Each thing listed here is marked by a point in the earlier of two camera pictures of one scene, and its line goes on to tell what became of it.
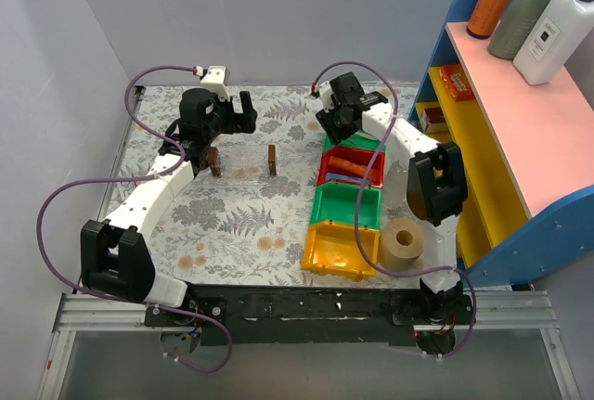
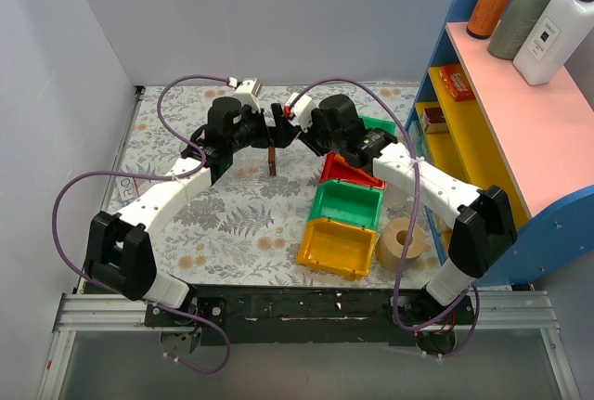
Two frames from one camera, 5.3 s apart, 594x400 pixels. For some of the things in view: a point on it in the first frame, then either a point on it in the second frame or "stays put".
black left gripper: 237,117 → 262,126
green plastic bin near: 338,202 stays put
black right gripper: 334,122 → 303,135
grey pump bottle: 521,8 stays put
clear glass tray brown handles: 251,159 stays put
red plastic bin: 349,166 stays put
